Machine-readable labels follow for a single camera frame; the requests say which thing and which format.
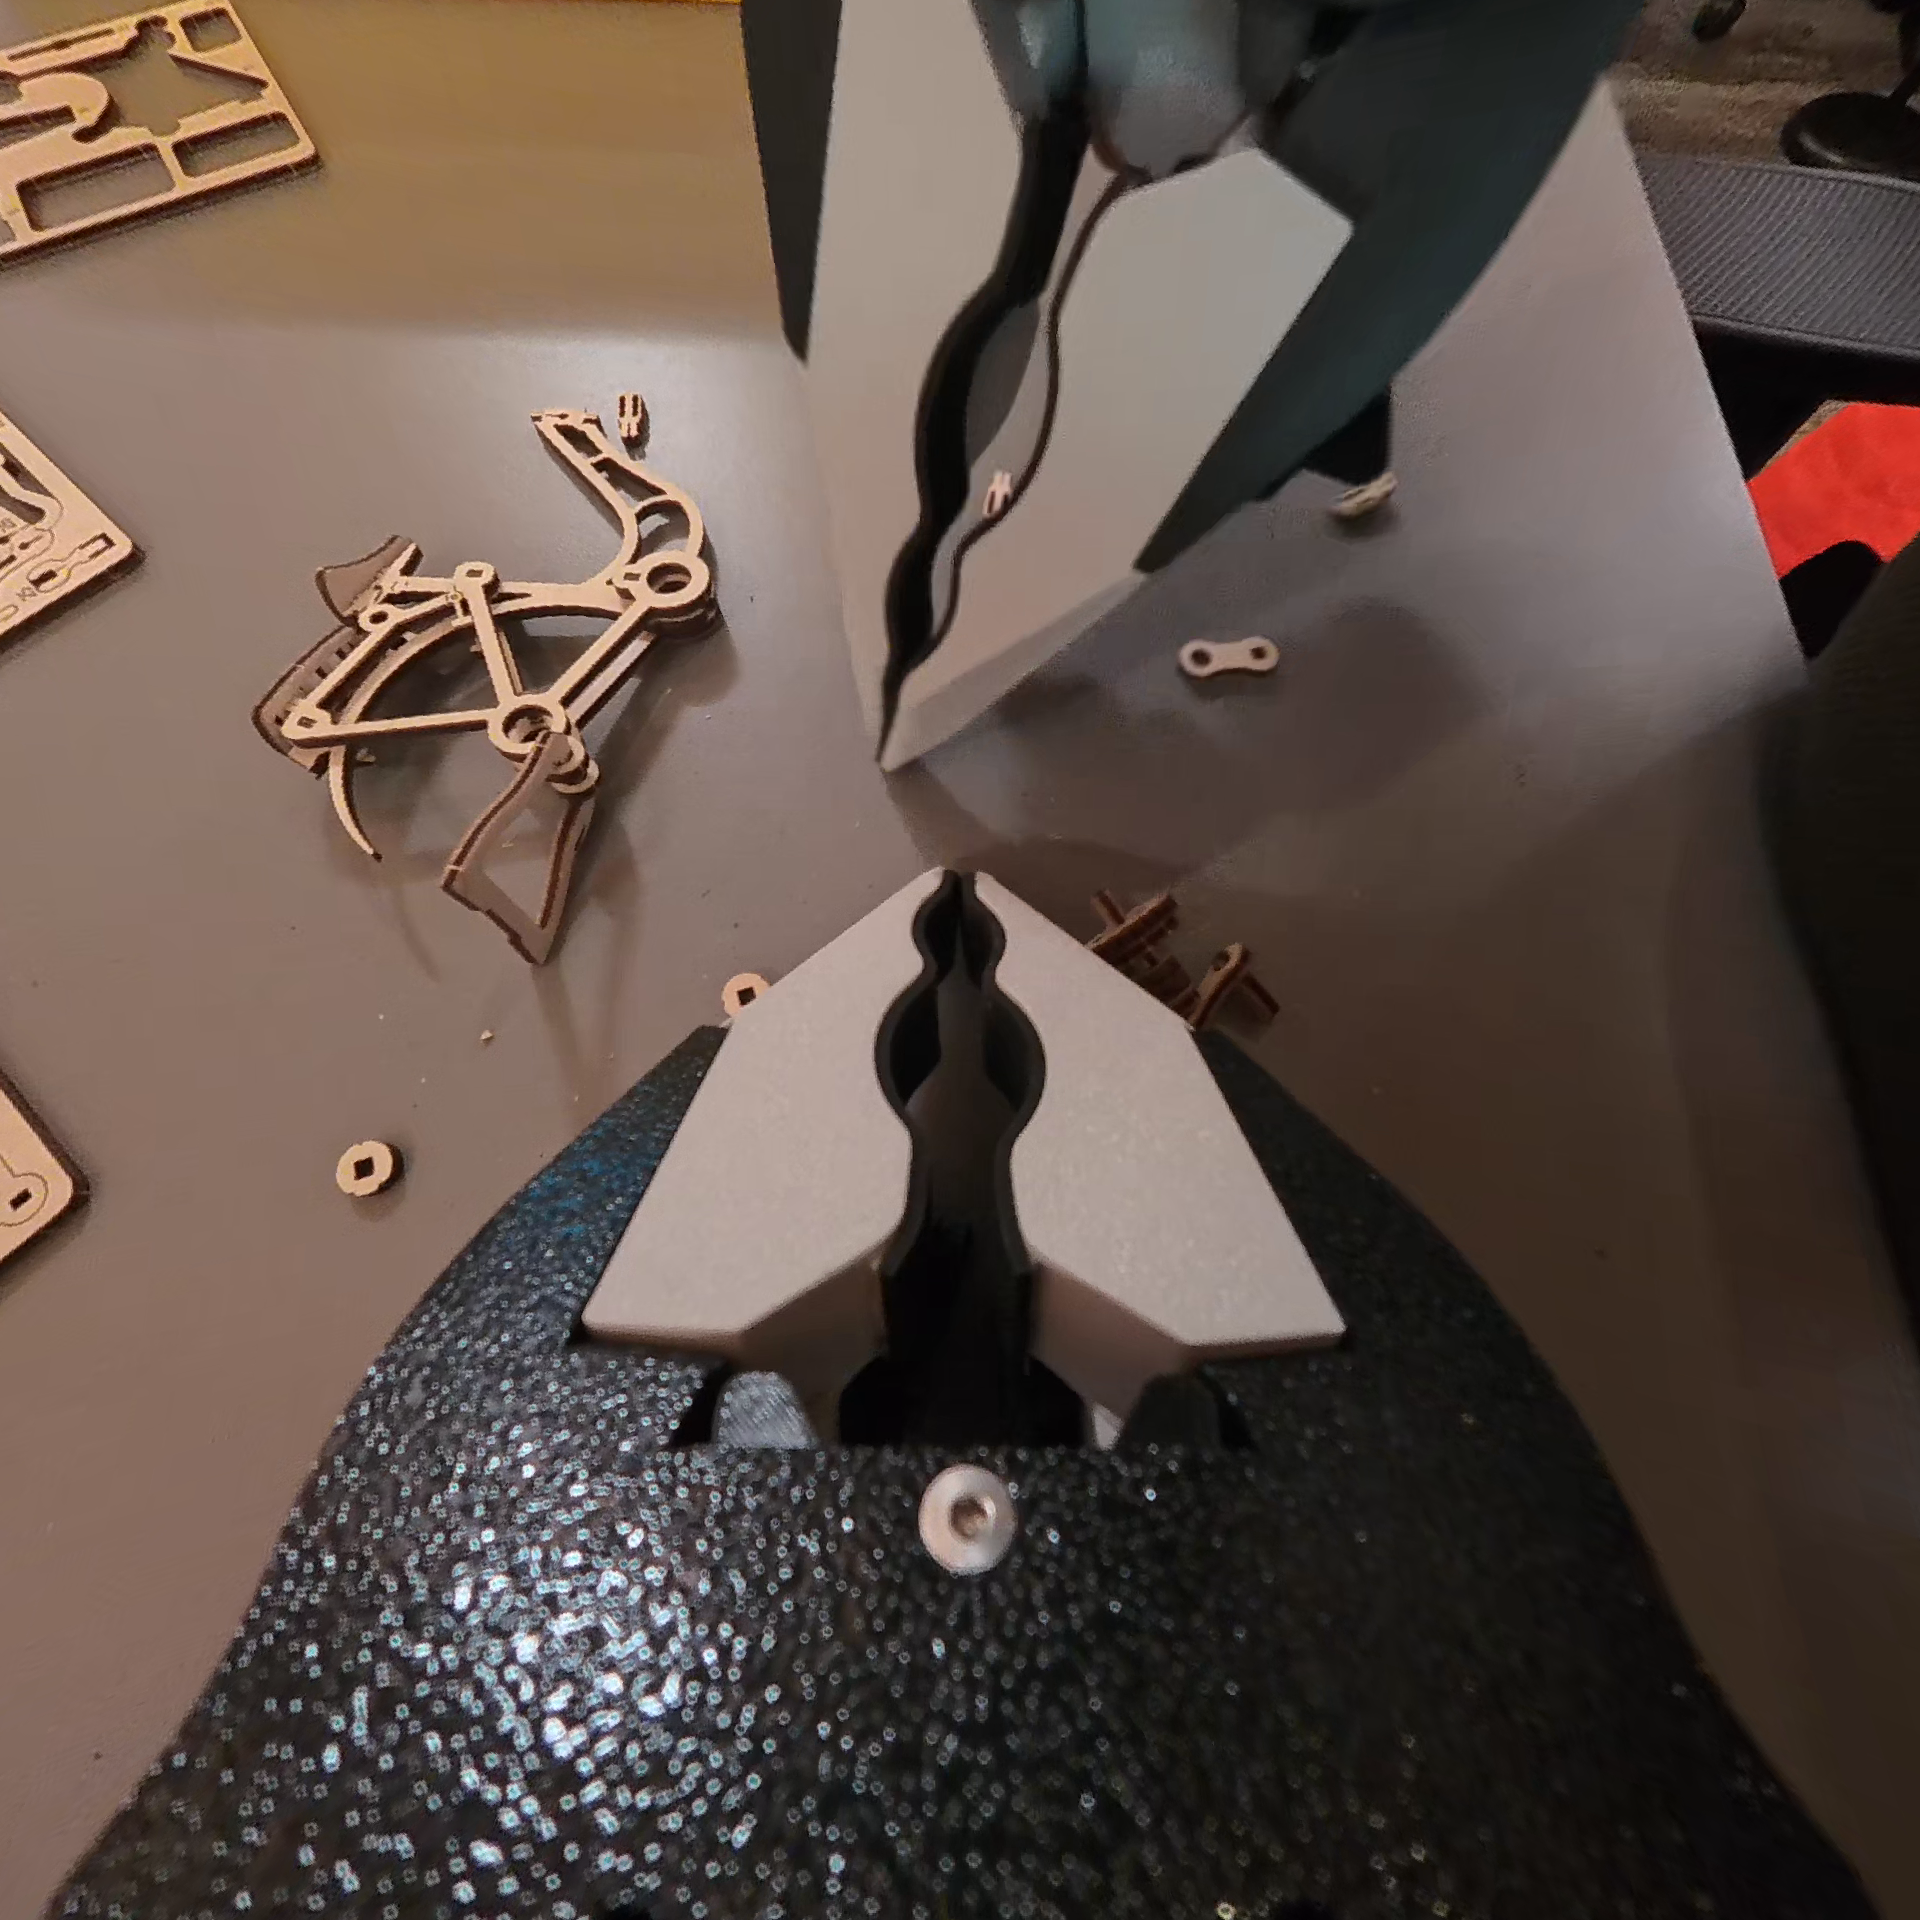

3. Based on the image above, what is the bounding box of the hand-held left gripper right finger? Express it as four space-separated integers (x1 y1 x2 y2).
967 865 1351 1420

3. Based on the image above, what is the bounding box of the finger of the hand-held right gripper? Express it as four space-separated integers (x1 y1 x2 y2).
806 0 1081 771
883 142 1355 774

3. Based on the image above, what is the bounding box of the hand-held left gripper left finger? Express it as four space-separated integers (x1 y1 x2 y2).
577 865 963 1420

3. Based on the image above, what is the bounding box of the wooden gear axle assembly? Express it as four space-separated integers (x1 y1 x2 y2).
1083 890 1280 1041

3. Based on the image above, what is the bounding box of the wooden parts sheet with cutout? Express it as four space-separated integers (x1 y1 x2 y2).
0 410 145 650

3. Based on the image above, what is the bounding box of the grey mesh chair seat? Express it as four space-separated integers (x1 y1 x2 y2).
1631 147 1920 367

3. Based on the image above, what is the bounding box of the orange traffic cone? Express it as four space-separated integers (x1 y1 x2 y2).
1743 393 1920 602

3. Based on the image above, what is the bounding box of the person's torso in olive sweater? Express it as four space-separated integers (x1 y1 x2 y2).
1762 539 1920 1501

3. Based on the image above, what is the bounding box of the wooden model frame assembly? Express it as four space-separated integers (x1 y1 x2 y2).
248 393 717 964

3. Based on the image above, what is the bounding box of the empty wooden sheet frame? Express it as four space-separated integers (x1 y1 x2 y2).
0 0 323 267

